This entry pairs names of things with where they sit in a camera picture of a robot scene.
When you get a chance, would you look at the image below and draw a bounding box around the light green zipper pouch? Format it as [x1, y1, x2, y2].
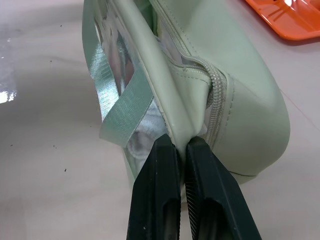
[81, 0, 292, 178]

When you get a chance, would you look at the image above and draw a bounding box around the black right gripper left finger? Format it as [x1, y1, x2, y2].
[125, 134, 182, 240]

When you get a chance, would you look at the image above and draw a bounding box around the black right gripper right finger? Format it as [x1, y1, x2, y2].
[184, 138, 263, 240]

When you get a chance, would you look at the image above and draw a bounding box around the orange plastic tray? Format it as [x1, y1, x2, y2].
[243, 0, 320, 47]

